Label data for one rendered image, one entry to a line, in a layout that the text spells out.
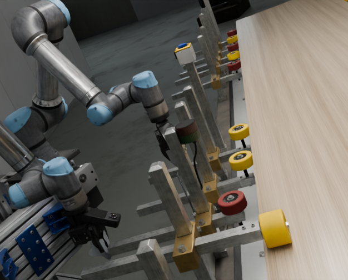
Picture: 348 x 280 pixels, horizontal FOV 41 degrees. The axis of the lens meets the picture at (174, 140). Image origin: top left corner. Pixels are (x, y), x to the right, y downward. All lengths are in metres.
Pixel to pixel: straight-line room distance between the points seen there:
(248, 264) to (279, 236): 0.50
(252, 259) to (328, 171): 0.42
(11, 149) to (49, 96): 0.44
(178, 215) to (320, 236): 0.33
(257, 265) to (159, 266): 0.70
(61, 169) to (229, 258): 0.58
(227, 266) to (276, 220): 0.42
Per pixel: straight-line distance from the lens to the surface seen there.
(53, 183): 1.36
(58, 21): 1.70
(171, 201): 1.09
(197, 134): 1.28
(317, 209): 1.19
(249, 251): 1.60
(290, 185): 1.32
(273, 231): 1.06
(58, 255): 1.89
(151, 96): 1.54
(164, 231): 1.41
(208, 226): 1.34
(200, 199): 1.37
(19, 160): 1.49
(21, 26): 1.61
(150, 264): 0.88
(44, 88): 1.84
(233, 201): 1.32
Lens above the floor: 1.56
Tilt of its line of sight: 20 degrees down
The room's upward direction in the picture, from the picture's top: 23 degrees counter-clockwise
